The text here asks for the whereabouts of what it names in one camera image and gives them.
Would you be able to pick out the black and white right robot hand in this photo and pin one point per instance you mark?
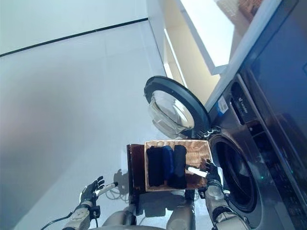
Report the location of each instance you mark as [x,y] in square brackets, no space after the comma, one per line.
[213,175]

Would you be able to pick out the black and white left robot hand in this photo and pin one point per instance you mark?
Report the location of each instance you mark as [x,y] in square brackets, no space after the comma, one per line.
[88,191]

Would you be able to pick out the black garment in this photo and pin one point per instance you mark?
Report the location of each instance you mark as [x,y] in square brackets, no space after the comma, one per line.
[178,163]
[156,167]

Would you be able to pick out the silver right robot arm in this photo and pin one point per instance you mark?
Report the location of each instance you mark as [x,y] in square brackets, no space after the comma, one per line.
[214,194]

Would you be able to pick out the dark grey washing machine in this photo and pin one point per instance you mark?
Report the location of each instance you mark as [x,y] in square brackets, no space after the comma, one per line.
[263,191]

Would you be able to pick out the round washing machine door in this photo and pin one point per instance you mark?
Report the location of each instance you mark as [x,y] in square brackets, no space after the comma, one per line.
[168,107]

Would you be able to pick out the rectangular wicker laundry basket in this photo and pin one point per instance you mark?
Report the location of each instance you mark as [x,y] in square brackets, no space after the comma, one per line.
[196,153]

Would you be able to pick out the blue folded garment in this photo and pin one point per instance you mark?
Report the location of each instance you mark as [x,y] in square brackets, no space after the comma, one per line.
[168,160]

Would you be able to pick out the brown wooden table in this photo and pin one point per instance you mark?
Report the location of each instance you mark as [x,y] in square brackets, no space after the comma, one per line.
[136,167]

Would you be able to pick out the blue energy label sticker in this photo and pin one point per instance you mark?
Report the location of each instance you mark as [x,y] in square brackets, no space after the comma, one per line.
[222,106]

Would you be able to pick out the white upright side panel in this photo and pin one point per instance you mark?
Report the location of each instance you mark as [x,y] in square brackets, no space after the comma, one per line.
[237,60]

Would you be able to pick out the white laundry counter cabinet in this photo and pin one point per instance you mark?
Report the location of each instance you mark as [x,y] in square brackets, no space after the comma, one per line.
[206,36]

